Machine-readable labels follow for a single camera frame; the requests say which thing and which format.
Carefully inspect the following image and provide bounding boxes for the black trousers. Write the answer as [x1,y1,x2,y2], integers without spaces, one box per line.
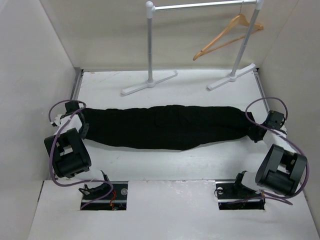
[85,105,254,151]

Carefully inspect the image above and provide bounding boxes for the wooden clothes hanger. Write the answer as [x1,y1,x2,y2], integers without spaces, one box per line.
[192,13,250,61]

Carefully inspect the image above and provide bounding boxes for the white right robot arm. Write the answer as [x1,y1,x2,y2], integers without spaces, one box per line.
[231,111,308,198]

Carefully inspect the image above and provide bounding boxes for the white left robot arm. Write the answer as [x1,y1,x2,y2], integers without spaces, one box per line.
[44,100,113,200]

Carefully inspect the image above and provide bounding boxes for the white metal clothes rack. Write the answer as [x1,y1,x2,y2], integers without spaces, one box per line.
[121,0,266,96]

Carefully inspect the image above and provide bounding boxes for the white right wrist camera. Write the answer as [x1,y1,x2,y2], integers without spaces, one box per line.
[279,126,288,136]

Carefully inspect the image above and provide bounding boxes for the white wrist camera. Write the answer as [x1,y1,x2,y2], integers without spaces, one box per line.
[279,126,288,136]
[50,114,65,127]

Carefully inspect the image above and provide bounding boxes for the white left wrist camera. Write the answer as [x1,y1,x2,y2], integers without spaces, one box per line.
[50,114,65,127]

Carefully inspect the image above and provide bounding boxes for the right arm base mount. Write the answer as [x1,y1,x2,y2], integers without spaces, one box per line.
[214,173,266,211]

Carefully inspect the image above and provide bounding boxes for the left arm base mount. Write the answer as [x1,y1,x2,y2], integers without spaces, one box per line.
[78,181,129,211]

